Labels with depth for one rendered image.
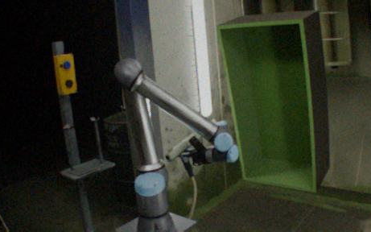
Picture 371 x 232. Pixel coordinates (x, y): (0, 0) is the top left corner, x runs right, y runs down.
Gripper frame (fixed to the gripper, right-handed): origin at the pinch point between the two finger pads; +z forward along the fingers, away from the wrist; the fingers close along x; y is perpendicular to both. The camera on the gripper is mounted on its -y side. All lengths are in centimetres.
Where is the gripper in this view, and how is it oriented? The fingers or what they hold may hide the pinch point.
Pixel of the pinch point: (181, 151)
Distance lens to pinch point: 202.8
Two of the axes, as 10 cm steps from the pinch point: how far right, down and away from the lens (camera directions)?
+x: 5.7, -4.2, 7.1
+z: -7.5, 0.9, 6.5
